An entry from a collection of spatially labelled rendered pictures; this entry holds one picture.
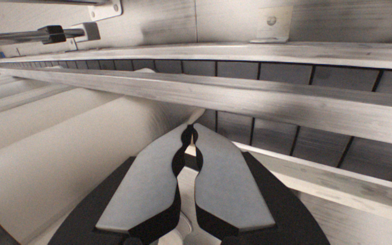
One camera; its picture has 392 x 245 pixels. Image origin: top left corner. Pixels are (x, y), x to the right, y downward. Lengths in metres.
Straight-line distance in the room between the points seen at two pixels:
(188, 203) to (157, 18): 0.30
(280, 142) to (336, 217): 0.17
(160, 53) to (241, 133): 0.12
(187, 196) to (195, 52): 0.23
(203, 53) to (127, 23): 0.17
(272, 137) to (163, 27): 0.19
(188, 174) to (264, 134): 0.14
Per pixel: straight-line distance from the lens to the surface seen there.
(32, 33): 0.24
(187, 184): 0.28
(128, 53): 0.24
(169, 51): 0.19
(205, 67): 0.16
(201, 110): 0.16
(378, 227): 0.32
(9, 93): 0.34
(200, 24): 0.22
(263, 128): 0.16
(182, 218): 0.37
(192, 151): 0.17
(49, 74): 0.22
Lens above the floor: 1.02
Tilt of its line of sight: 48 degrees down
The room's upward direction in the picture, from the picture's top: 131 degrees counter-clockwise
